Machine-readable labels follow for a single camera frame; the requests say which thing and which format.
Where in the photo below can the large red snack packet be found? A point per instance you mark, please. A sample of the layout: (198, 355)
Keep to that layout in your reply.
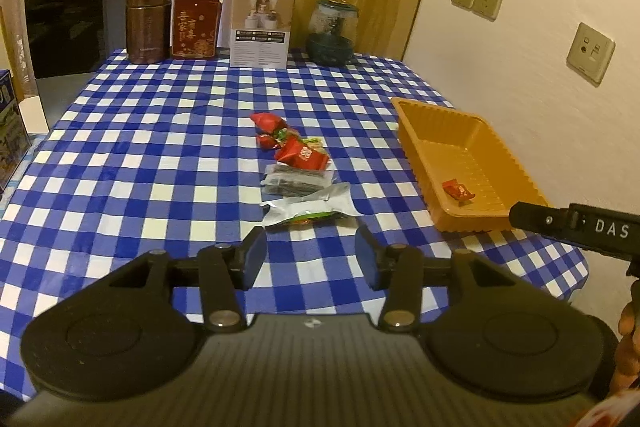
(300, 156)

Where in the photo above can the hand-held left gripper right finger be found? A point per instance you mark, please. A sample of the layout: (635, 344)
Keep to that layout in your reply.
(367, 257)

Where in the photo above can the beige wall data socket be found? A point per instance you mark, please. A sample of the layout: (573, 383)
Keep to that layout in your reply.
(590, 54)

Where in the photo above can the person's right hand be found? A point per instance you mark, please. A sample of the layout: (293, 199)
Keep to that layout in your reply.
(631, 357)

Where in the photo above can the red and white object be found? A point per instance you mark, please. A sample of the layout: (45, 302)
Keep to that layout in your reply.
(615, 409)

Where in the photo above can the blue printed box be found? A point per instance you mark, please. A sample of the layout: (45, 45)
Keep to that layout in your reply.
(12, 132)

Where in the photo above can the small red candy with label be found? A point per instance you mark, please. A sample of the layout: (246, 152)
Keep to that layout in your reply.
(459, 191)

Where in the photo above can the silver foil snack packet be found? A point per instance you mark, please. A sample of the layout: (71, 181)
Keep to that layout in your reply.
(310, 207)

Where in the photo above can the glass jar with green base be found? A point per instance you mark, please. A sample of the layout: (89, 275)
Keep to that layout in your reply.
(332, 32)

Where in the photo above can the red gold printed tin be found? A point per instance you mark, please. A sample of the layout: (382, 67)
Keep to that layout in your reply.
(195, 24)

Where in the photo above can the small dark red candy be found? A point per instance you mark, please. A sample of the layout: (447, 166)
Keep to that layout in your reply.
(265, 141)

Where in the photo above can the orange plastic tray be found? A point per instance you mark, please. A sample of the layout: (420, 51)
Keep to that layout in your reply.
(450, 147)

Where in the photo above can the clear packet of dark snack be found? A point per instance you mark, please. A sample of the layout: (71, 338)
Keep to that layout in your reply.
(292, 187)
(305, 171)

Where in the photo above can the brown metal thermos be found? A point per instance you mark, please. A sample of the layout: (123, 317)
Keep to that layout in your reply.
(148, 22)

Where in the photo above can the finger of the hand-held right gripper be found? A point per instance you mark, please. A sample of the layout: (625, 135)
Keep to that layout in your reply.
(535, 217)

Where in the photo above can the red twisted wrapper candy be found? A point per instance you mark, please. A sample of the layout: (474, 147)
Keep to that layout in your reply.
(267, 122)

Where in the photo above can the white product carton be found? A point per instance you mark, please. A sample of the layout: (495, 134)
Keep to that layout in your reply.
(261, 27)

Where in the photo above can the green yellow snack packet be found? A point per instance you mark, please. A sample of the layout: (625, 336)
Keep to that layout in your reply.
(312, 143)

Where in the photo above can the blue white checkered tablecloth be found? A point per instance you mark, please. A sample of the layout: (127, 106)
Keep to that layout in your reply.
(150, 157)

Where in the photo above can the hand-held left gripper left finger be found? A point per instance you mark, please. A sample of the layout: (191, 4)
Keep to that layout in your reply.
(255, 257)

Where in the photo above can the black glossy appliance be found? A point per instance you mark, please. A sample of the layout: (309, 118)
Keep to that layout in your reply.
(65, 17)

